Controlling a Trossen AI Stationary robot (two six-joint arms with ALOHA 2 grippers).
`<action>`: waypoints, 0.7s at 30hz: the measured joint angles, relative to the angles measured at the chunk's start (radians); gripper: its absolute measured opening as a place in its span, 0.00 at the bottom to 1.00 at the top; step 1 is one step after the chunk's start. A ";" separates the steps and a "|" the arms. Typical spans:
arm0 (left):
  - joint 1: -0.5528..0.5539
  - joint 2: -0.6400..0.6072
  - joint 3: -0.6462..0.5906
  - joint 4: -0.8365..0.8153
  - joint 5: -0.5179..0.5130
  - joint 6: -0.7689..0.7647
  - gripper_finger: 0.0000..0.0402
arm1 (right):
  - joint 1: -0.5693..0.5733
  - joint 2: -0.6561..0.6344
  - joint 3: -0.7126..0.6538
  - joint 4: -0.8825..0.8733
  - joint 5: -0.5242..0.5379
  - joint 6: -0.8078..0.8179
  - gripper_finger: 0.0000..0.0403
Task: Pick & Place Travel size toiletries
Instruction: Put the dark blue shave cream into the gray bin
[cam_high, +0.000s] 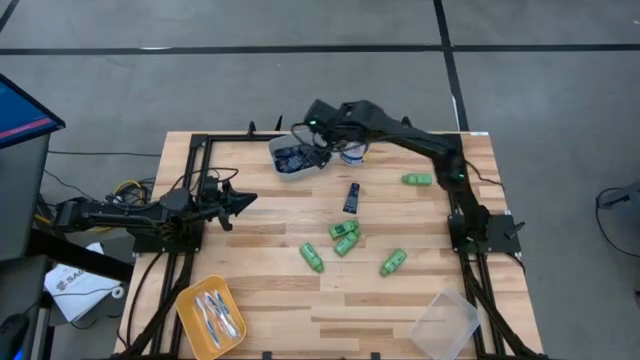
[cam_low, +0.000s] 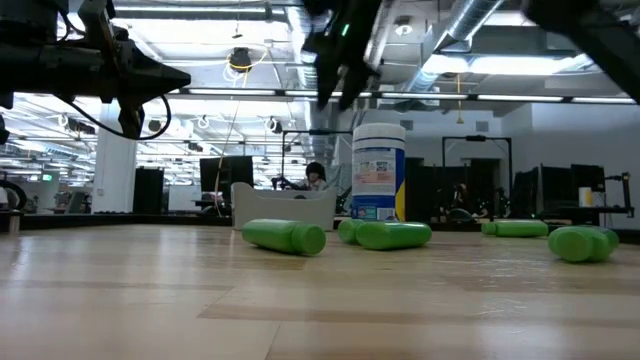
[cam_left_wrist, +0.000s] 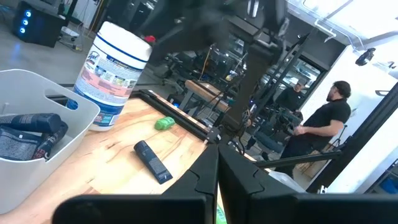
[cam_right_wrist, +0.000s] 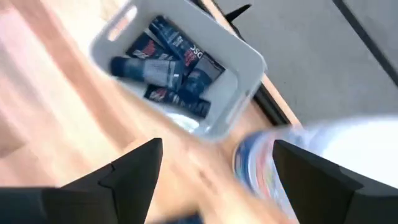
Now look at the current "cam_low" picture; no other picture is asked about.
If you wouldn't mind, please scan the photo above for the bright ceiling light panel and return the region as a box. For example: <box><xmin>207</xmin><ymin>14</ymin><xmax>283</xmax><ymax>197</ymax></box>
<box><xmin>422</xmin><ymin>52</ymin><xmax>596</xmax><ymax>76</ymax></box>

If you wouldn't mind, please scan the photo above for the black ceiling cord reel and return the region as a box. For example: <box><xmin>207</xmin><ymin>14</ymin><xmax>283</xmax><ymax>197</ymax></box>
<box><xmin>223</xmin><ymin>44</ymin><xmax>271</xmax><ymax>84</ymax></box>

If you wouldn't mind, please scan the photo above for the black tall cabinet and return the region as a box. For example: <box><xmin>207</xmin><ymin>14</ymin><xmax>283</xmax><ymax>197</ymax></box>
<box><xmin>132</xmin><ymin>166</ymin><xmax>166</xmax><ymax>215</ymax></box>

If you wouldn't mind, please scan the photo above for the white disinfecting wipes canister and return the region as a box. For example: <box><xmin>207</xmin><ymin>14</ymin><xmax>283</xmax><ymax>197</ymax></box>
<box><xmin>350</xmin><ymin>122</ymin><xmax>407</xmax><ymax>223</ymax></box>

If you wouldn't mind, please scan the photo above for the black background workstation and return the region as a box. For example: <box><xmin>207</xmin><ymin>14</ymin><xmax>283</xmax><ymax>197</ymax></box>
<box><xmin>512</xmin><ymin>162</ymin><xmax>636</xmax><ymax>227</ymax></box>

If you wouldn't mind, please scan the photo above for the long linear ceiling light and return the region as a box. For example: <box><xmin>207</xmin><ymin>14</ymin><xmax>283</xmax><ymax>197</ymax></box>
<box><xmin>149</xmin><ymin>87</ymin><xmax>639</xmax><ymax>105</ymax></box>

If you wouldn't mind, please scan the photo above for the grey plastic bin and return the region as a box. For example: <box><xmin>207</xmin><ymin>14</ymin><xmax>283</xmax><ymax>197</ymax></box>
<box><xmin>230</xmin><ymin>181</ymin><xmax>339</xmax><ymax>232</ymax></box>

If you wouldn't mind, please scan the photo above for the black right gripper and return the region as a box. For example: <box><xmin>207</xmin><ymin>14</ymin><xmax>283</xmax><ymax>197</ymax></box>
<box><xmin>299</xmin><ymin>0</ymin><xmax>386</xmax><ymax>112</ymax></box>

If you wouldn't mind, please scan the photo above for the black metal table frame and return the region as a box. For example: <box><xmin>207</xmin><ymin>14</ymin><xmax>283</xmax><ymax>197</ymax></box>
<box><xmin>0</xmin><ymin>212</ymin><xmax>640</xmax><ymax>246</ymax></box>

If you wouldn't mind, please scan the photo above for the black wheel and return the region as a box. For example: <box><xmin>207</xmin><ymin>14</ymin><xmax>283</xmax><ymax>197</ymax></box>
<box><xmin>0</xmin><ymin>179</ymin><xmax>29</xmax><ymax>212</ymax></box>

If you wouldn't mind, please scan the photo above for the black desk monitor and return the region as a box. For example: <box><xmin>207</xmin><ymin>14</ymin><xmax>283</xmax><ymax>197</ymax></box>
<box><xmin>199</xmin><ymin>155</ymin><xmax>255</xmax><ymax>203</ymax></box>

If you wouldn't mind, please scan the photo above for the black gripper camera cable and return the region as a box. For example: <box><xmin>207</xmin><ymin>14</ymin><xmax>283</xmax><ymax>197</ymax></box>
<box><xmin>53</xmin><ymin>93</ymin><xmax>174</xmax><ymax>142</ymax></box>

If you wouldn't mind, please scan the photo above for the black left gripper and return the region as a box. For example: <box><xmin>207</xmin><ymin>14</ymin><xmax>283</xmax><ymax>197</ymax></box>
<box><xmin>57</xmin><ymin>39</ymin><xmax>192</xmax><ymax>141</ymax></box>

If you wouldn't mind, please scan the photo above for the person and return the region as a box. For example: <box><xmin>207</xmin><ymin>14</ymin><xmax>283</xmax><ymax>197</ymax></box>
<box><xmin>452</xmin><ymin>182</ymin><xmax>476</xmax><ymax>214</ymax></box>
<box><xmin>304</xmin><ymin>160</ymin><xmax>329</xmax><ymax>192</ymax></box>

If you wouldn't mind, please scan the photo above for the black background gantry frame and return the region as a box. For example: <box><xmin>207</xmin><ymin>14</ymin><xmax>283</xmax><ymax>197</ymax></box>
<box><xmin>441</xmin><ymin>134</ymin><xmax>514</xmax><ymax>224</ymax></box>
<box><xmin>280</xmin><ymin>129</ymin><xmax>357</xmax><ymax>201</ymax></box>

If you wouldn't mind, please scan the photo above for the white structural column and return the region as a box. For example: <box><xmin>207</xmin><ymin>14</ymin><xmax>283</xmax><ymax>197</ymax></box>
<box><xmin>91</xmin><ymin>102</ymin><xmax>139</xmax><ymax>215</ymax></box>

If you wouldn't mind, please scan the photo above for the green travel bottle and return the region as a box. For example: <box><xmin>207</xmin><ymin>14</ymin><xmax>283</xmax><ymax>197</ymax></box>
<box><xmin>547</xmin><ymin>224</ymin><xmax>620</xmax><ymax>264</ymax></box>
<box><xmin>241</xmin><ymin>218</ymin><xmax>327</xmax><ymax>256</ymax></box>
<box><xmin>337</xmin><ymin>218</ymin><xmax>366</xmax><ymax>245</ymax></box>
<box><xmin>355</xmin><ymin>221</ymin><xmax>433</xmax><ymax>251</ymax></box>
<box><xmin>481</xmin><ymin>219</ymin><xmax>550</xmax><ymax>238</ymax></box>

